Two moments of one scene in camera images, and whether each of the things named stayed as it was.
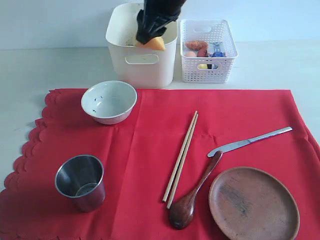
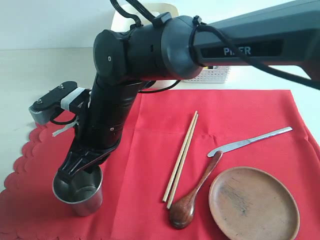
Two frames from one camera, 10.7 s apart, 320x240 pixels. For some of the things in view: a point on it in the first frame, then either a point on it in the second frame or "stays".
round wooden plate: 251,203 stays
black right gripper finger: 158,33 -> 92,166
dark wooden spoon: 182,211 stays
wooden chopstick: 182,161 stays
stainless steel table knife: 261,137 stays
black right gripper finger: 143,35 -> 75,158
